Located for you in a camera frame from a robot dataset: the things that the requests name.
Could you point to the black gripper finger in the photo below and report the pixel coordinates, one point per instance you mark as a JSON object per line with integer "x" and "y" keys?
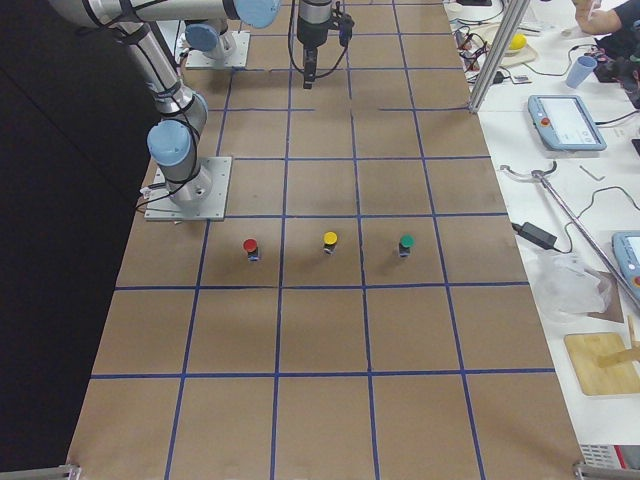
{"x": 309, "y": 67}

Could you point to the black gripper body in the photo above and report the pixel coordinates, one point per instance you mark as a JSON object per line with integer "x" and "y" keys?
{"x": 311, "y": 29}

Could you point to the red push button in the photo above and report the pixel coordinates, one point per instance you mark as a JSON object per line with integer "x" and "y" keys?
{"x": 251, "y": 248}

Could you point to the green push button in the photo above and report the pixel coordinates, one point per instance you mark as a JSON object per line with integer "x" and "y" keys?
{"x": 405, "y": 245}

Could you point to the cream square tray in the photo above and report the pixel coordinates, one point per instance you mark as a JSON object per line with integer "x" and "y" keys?
{"x": 523, "y": 53}

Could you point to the yellow lemon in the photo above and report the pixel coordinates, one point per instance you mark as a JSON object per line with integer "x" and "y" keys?
{"x": 518, "y": 42}

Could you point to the metal reacher grabber stick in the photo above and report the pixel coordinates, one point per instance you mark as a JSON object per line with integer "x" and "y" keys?
{"x": 542, "y": 177}

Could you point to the blue teach pendant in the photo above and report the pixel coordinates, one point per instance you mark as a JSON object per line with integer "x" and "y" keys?
{"x": 564, "y": 123}
{"x": 625, "y": 246}

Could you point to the light blue plastic cup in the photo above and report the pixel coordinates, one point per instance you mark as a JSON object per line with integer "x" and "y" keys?
{"x": 582, "y": 67}

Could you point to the black power adapter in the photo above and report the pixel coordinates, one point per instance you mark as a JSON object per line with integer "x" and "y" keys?
{"x": 536, "y": 235}

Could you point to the clear plastic bag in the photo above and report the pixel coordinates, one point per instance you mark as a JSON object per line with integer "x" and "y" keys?
{"x": 565, "y": 287}

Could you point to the wooden cutting board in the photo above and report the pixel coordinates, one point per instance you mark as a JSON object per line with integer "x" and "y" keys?
{"x": 603, "y": 364}

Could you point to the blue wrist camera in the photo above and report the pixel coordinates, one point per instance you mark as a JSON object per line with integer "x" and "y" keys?
{"x": 345, "y": 25}

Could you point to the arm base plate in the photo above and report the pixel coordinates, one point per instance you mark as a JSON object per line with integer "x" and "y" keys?
{"x": 209, "y": 51}
{"x": 204, "y": 197}

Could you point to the aluminium frame post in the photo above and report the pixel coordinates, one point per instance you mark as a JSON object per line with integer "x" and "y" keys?
{"x": 513, "y": 15}

